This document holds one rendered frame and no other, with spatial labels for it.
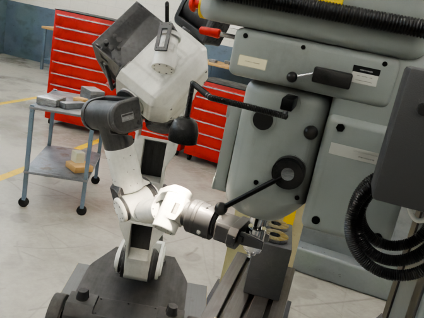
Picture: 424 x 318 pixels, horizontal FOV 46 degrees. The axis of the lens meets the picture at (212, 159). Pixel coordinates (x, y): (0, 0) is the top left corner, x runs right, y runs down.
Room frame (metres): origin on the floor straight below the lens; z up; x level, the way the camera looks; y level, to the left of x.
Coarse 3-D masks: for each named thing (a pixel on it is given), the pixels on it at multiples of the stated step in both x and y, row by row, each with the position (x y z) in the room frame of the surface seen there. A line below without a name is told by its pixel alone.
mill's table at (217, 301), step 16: (240, 256) 1.74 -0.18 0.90; (240, 272) 1.66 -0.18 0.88; (288, 272) 1.69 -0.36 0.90; (224, 288) 1.48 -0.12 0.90; (240, 288) 1.50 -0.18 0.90; (288, 288) 1.57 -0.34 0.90; (208, 304) 1.37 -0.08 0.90; (224, 304) 1.43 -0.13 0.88; (240, 304) 1.41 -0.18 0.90; (256, 304) 1.43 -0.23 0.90; (272, 304) 1.45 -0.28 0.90
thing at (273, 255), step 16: (272, 224) 1.62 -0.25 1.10; (288, 224) 1.68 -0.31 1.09; (272, 240) 1.49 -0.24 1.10; (288, 240) 1.54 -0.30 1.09; (256, 256) 1.48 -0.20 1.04; (272, 256) 1.47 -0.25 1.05; (288, 256) 1.47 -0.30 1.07; (256, 272) 1.48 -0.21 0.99; (272, 272) 1.47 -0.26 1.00; (256, 288) 1.48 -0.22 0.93; (272, 288) 1.47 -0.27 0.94
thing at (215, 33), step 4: (200, 28) 1.31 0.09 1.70; (204, 28) 1.31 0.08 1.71; (208, 28) 1.31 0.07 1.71; (212, 28) 1.31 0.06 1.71; (216, 28) 1.31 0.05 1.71; (200, 32) 1.31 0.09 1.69; (204, 32) 1.31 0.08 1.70; (208, 32) 1.30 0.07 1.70; (212, 32) 1.30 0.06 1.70; (216, 32) 1.30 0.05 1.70; (220, 32) 1.30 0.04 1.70; (224, 32) 1.30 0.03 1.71; (212, 36) 1.30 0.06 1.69; (216, 36) 1.30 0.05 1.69; (220, 36) 1.30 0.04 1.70; (224, 36) 1.30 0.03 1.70; (228, 36) 1.30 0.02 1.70; (232, 36) 1.29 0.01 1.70
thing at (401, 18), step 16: (224, 0) 1.05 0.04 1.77; (240, 0) 1.03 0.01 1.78; (256, 0) 1.02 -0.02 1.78; (272, 0) 1.01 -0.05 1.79; (288, 0) 1.01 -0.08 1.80; (304, 0) 1.00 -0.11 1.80; (320, 0) 1.00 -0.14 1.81; (320, 16) 1.00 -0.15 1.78; (336, 16) 0.99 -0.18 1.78; (352, 16) 0.98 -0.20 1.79; (368, 16) 0.97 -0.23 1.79; (384, 16) 0.97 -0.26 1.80; (400, 16) 0.97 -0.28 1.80; (400, 32) 0.97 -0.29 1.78; (416, 32) 0.96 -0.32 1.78
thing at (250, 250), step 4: (248, 232) 1.15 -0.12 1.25; (256, 236) 1.14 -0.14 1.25; (260, 236) 1.14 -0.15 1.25; (264, 236) 1.15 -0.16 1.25; (244, 248) 1.15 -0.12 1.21; (248, 248) 1.14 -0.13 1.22; (252, 248) 1.14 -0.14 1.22; (252, 252) 1.14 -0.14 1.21; (256, 252) 1.14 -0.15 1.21; (260, 252) 1.15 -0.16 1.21
